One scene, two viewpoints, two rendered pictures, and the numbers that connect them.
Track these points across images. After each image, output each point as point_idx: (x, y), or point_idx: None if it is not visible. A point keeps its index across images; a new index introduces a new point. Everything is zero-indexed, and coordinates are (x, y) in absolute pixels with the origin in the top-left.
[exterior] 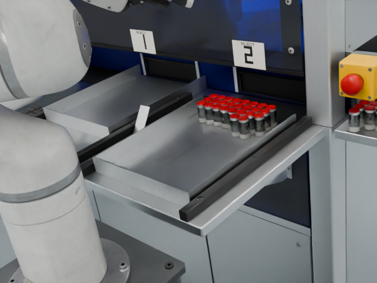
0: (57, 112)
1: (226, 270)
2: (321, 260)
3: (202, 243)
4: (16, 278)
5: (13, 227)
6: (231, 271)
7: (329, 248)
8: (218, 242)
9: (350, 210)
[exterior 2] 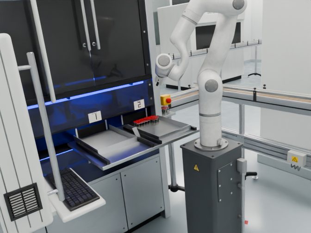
0: (108, 146)
1: (132, 198)
2: (163, 161)
3: (121, 195)
4: (209, 149)
5: (220, 121)
6: (133, 197)
7: (164, 155)
8: (128, 187)
9: None
